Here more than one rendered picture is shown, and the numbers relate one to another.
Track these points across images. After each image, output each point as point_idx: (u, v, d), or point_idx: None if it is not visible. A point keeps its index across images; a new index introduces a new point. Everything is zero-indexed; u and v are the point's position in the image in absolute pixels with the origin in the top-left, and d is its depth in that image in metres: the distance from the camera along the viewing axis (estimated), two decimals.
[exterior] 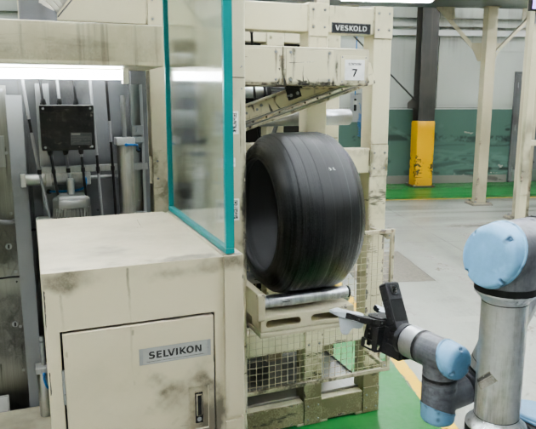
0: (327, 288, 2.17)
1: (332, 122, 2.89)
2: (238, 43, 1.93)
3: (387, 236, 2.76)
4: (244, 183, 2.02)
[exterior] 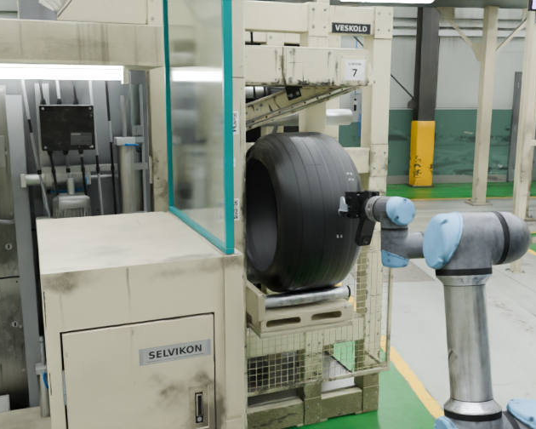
0: (331, 296, 2.14)
1: (332, 122, 2.89)
2: (238, 43, 1.93)
3: None
4: (244, 183, 2.02)
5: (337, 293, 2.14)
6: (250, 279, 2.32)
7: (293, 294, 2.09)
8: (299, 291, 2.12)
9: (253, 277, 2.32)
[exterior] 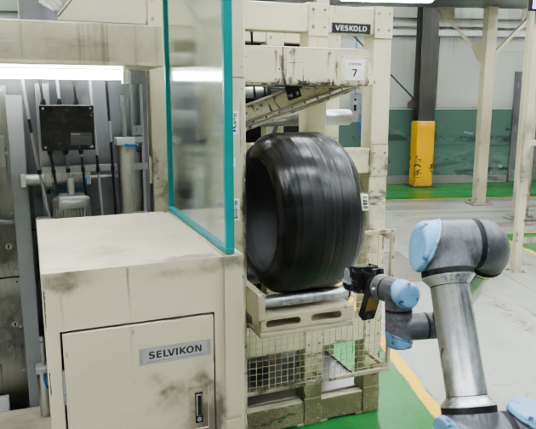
0: (331, 297, 2.14)
1: (332, 122, 2.89)
2: (238, 43, 1.93)
3: (387, 236, 2.76)
4: (244, 183, 2.02)
5: (337, 294, 2.14)
6: (250, 280, 2.32)
7: (293, 295, 2.09)
8: (299, 290, 2.12)
9: (253, 277, 2.32)
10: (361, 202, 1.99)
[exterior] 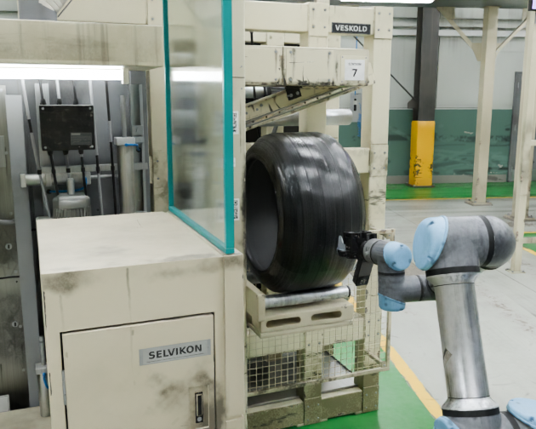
0: None
1: (332, 122, 2.89)
2: (238, 43, 1.93)
3: (387, 236, 2.76)
4: (244, 183, 2.02)
5: (333, 299, 2.17)
6: None
7: (293, 304, 2.09)
8: (303, 297, 2.10)
9: (253, 283, 2.34)
10: (353, 265, 2.06)
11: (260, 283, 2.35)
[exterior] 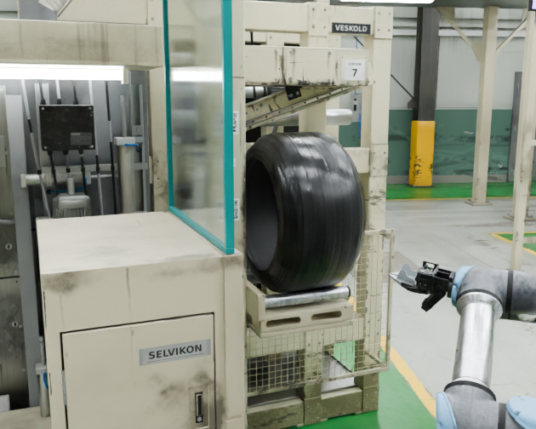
0: None
1: (332, 122, 2.89)
2: (238, 43, 1.93)
3: (387, 236, 2.76)
4: (244, 183, 2.02)
5: (333, 299, 2.17)
6: None
7: (293, 304, 2.09)
8: (303, 297, 2.10)
9: (253, 283, 2.34)
10: (353, 265, 2.06)
11: (260, 283, 2.35)
